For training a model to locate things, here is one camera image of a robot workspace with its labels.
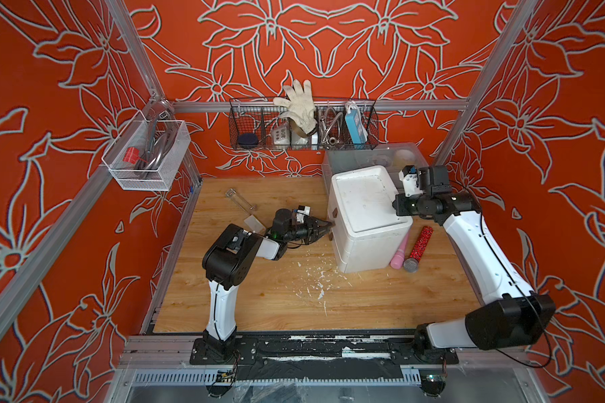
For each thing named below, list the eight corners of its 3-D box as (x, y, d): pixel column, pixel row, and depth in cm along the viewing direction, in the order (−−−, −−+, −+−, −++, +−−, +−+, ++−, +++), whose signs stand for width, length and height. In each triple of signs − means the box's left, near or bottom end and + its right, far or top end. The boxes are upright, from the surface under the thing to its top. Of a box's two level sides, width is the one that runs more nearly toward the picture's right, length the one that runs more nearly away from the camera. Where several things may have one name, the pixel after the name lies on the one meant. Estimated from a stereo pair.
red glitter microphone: (402, 268, 92) (405, 263, 89) (421, 228, 103) (424, 223, 100) (413, 274, 90) (416, 270, 87) (431, 233, 101) (435, 228, 98)
